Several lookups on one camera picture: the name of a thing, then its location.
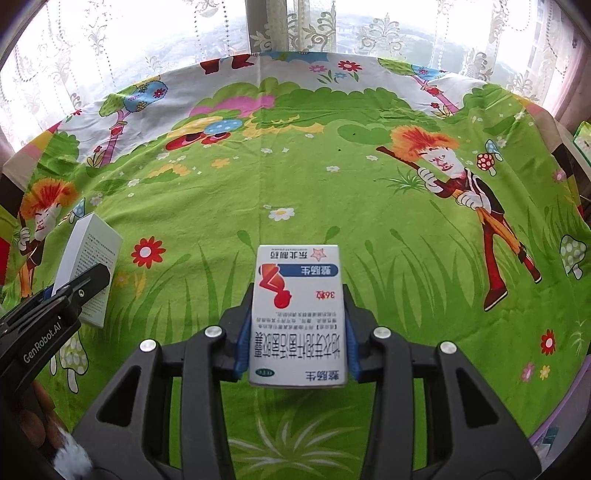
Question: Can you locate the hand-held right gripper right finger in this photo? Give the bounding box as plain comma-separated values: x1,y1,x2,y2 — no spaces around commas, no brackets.
344,286,541,480

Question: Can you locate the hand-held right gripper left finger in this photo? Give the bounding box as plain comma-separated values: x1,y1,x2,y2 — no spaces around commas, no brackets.
71,288,254,480

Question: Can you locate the tall white box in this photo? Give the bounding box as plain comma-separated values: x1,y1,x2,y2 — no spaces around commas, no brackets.
52,212,124,329

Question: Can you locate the white box red blue label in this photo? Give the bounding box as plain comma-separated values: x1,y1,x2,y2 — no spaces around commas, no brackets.
249,244,347,389

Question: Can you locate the person's left hand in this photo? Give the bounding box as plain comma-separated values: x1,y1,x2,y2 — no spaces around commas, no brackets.
19,378,63,446

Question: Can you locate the white frayed cloth strip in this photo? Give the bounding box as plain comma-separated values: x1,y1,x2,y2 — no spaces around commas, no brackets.
52,429,93,480

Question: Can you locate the green cartoon printed blanket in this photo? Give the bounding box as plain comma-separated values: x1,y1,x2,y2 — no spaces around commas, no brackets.
0,51,591,480

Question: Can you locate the white lace curtain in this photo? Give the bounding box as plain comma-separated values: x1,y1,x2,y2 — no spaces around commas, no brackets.
0,0,591,148

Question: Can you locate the green tissue pack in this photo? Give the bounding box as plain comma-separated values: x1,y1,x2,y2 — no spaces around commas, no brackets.
573,121,591,162

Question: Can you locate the brown curtain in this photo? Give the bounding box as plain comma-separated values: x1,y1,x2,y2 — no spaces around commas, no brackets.
551,41,591,134

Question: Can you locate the window frame post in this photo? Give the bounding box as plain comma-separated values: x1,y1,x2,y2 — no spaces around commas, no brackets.
245,0,288,54

